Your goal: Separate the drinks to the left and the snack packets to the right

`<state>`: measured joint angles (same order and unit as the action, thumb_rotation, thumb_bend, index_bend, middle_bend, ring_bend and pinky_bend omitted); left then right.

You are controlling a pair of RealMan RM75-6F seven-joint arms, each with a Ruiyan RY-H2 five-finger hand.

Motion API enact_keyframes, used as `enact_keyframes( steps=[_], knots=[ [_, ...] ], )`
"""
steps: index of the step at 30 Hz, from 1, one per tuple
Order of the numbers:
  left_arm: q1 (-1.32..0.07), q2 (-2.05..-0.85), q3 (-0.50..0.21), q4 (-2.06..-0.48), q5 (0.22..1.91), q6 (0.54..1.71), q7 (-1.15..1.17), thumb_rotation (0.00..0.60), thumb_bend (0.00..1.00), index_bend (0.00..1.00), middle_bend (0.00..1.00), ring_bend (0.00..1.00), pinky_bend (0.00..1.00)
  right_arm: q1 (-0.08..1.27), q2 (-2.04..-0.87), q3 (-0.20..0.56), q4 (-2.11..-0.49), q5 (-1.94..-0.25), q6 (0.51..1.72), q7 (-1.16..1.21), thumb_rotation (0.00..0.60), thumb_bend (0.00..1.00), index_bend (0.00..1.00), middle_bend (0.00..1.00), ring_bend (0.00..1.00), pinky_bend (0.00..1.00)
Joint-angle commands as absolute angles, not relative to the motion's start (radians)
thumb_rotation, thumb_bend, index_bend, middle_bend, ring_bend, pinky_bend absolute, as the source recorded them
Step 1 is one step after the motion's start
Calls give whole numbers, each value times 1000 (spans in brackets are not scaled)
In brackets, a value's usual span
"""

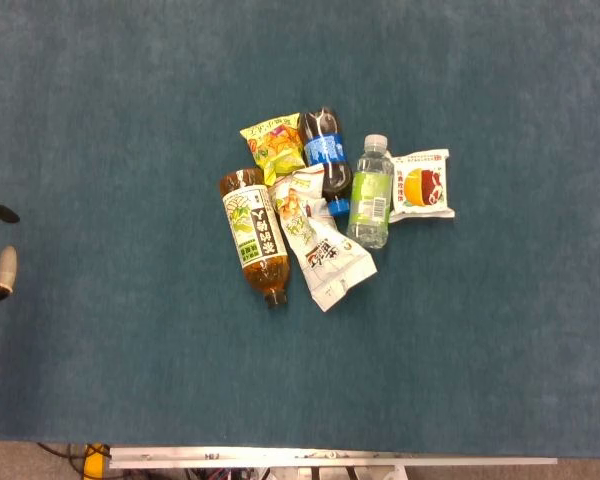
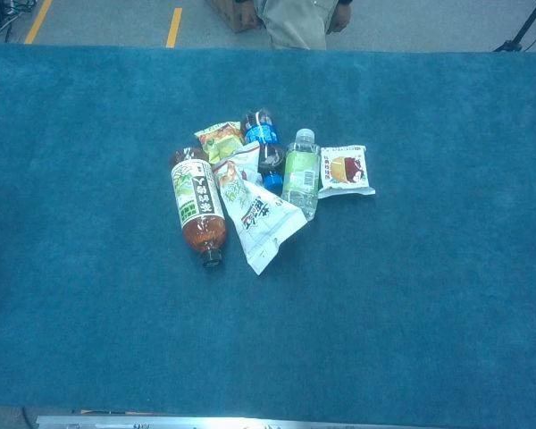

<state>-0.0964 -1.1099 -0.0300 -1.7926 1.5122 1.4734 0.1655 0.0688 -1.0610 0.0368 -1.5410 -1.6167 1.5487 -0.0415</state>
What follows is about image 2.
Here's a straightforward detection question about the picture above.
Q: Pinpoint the black tripod stand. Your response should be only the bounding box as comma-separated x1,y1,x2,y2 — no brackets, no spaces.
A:
493,0,536,53

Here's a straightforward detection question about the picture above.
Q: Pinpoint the blue table cloth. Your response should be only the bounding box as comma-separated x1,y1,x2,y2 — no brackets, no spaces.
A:
0,43,536,424

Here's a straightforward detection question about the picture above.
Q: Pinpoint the cardboard box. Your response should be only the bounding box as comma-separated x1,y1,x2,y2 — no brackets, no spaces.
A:
209,0,264,34

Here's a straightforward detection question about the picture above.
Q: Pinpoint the person in beige trousers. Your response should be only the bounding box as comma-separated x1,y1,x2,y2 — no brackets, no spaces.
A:
234,0,354,50

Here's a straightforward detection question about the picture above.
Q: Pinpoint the small white pastry packet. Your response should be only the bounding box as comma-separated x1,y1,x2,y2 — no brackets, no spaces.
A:
317,144,376,199

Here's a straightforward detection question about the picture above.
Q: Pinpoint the aluminium rail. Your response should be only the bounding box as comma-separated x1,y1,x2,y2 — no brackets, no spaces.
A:
35,415,430,429

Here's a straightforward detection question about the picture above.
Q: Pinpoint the large white snack bag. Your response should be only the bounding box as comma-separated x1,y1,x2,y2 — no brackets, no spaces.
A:
211,141,308,276

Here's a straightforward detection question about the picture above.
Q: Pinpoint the water bottle green label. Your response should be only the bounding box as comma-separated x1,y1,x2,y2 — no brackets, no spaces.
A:
281,128,321,222

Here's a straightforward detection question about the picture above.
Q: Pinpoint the cola bottle blue label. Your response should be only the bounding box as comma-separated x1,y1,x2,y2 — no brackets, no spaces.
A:
240,107,287,196

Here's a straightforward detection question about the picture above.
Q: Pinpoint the yellow green chips bag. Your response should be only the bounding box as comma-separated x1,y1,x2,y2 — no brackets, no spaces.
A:
194,121,247,164

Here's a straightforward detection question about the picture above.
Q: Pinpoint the brown tea bottle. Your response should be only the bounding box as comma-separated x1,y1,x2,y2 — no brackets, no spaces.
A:
169,147,228,269

